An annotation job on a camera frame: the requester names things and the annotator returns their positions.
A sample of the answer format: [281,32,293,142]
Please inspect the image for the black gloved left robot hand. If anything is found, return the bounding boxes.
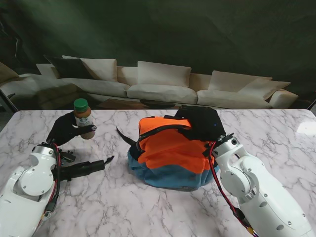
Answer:
[46,112,97,146]

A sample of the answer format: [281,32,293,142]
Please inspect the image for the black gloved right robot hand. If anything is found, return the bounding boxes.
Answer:
[174,105,227,143]

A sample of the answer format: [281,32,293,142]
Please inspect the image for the brown bottle with green cap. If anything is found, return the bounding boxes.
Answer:
[73,98,96,140]

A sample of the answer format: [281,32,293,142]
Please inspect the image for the orange and blue backpack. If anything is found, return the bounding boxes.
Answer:
[116,115,220,192]

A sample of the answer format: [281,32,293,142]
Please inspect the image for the cream sofa cushion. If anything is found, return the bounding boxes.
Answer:
[80,58,117,82]
[238,78,292,101]
[209,70,273,93]
[36,63,59,79]
[137,61,192,87]

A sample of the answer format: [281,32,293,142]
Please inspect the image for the cream sofa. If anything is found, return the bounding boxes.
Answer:
[0,55,299,109]

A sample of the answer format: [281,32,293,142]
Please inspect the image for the brown coffee table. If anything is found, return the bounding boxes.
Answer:
[96,98,208,110]

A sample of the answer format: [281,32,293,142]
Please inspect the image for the dark brown cushion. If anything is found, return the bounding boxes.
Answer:
[44,55,94,79]

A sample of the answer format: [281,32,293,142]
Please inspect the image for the tan armchair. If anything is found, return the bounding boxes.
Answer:
[0,61,20,83]

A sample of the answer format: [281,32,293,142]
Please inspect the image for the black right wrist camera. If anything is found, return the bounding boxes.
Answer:
[202,142,216,157]

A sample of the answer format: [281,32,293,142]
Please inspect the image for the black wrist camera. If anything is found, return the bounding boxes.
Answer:
[202,142,216,157]
[60,150,77,163]

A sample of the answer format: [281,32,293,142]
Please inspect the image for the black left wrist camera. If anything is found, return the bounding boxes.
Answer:
[60,150,77,163]

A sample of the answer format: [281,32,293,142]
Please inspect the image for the red black arm cable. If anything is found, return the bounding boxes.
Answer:
[208,143,260,237]
[37,140,64,223]

